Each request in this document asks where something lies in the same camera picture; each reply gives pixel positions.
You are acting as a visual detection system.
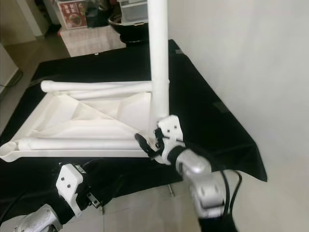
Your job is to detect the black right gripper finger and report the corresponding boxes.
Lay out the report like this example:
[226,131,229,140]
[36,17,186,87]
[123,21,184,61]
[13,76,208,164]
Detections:
[134,133,158,159]

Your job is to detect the white plastic children table top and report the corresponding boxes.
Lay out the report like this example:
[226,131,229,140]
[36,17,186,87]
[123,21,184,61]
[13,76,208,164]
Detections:
[0,80,169,162]

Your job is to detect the black tablecloth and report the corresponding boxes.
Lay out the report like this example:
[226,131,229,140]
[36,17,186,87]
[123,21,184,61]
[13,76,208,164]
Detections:
[0,40,267,223]

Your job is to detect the black round bowl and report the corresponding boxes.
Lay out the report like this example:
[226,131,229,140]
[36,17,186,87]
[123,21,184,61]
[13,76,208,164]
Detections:
[107,12,150,45]

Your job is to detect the beige floor mat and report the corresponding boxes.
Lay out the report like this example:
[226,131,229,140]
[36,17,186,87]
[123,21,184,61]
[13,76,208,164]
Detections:
[60,25,126,58]

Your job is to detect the clear plastic storage box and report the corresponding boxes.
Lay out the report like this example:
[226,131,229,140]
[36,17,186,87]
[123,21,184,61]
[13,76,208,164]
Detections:
[118,0,150,25]

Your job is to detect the dark plastic bag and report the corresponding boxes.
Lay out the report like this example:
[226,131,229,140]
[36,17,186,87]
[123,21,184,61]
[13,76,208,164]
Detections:
[84,0,119,28]

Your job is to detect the red printed cardboard box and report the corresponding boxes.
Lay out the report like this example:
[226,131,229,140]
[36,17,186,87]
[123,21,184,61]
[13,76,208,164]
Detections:
[56,0,89,29]

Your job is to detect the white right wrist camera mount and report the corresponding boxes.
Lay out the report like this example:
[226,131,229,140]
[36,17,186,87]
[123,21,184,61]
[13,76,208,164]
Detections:
[157,115,185,165]

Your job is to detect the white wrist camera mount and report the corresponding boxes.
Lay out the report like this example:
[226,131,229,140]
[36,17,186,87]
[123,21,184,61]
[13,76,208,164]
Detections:
[56,163,85,218]
[157,115,185,165]

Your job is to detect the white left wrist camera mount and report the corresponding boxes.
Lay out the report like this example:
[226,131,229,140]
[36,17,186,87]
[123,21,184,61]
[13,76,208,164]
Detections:
[56,163,85,218]

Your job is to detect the thin black wall cable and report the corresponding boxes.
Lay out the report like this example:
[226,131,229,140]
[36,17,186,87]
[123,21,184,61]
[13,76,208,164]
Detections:
[0,70,25,90]

